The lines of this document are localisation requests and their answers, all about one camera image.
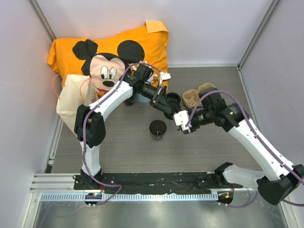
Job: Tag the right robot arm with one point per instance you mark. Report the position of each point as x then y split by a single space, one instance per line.
279 176

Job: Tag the blue cup straw holder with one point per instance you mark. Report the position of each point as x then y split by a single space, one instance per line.
142 98

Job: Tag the orange Mickey Mouse pillow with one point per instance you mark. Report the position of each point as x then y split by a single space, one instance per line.
105 60

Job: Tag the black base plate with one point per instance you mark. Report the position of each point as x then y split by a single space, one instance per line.
154 183

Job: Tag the paper takeout bag orange handles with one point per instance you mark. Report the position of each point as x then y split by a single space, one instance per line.
77 90

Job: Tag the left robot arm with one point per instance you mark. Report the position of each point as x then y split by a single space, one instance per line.
90 120

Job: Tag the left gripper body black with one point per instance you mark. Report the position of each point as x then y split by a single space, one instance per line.
157 92

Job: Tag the aluminium rail frame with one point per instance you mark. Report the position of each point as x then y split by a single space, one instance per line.
60 187

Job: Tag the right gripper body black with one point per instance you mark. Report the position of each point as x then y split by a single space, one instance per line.
199 118

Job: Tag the black cup stack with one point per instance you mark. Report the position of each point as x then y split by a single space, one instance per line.
130 101

